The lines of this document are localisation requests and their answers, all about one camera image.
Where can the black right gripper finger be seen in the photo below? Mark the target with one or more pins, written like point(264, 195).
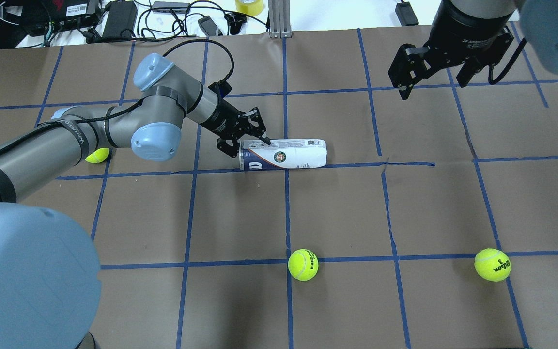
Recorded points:
point(468, 70)
point(407, 69)

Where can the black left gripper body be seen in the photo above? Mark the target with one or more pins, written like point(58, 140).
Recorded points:
point(222, 122)

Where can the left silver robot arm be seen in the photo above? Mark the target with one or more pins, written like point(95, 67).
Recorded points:
point(50, 287)

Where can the centre Head tennis ball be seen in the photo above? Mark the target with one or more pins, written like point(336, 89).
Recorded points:
point(303, 265)

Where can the small black charger brick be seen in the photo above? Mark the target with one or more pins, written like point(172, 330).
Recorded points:
point(405, 14)

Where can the far Wilson tennis ball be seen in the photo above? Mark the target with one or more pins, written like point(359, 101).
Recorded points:
point(492, 265)

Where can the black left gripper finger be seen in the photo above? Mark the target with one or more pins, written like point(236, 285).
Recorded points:
point(253, 125)
point(230, 147)

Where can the tennis ball near left gripper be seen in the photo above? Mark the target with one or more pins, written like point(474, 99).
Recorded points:
point(99, 156)

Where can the black power adapter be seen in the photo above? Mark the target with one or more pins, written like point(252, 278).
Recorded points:
point(121, 16)

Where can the black electronics box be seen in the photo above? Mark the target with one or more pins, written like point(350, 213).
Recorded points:
point(68, 14)

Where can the clear plastic tennis ball can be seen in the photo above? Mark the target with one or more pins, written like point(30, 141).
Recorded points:
point(282, 154)

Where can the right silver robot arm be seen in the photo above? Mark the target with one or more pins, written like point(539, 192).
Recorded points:
point(533, 22)

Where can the aluminium frame post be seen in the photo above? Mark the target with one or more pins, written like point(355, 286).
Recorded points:
point(279, 19)

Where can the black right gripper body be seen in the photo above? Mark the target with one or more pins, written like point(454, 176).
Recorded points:
point(463, 35)

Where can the yellow tape roll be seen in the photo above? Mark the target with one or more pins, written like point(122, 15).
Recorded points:
point(250, 7)

